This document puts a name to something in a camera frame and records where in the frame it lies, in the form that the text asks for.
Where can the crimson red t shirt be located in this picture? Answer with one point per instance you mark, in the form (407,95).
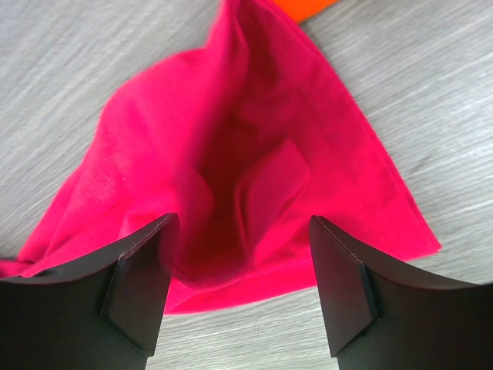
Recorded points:
(245,139)

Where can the folded orange t shirt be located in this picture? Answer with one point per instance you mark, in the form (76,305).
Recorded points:
(302,10)

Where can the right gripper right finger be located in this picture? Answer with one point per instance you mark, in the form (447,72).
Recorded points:
(382,313)

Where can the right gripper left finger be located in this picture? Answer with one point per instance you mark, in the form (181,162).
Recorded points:
(100,311)

